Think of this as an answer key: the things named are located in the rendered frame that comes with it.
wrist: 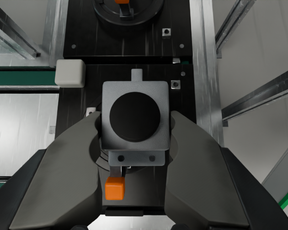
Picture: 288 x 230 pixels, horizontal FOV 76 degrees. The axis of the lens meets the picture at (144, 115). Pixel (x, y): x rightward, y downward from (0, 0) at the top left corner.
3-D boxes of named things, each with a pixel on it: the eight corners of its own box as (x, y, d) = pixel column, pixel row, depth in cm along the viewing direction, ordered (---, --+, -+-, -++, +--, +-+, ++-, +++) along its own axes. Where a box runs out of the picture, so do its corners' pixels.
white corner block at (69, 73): (88, 91, 35) (80, 83, 31) (63, 91, 35) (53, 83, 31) (89, 68, 36) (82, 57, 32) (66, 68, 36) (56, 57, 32)
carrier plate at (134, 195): (198, 203, 30) (202, 207, 28) (53, 202, 31) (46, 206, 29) (190, 68, 35) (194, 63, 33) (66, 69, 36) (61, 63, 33)
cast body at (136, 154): (161, 163, 17) (174, 172, 10) (113, 163, 17) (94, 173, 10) (159, 76, 19) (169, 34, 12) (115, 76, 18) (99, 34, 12)
